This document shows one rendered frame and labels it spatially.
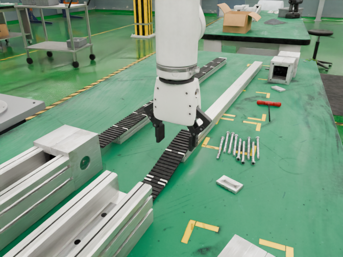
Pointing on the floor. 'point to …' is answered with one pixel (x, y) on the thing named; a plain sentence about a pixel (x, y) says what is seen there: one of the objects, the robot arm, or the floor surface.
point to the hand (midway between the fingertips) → (176, 139)
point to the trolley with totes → (70, 46)
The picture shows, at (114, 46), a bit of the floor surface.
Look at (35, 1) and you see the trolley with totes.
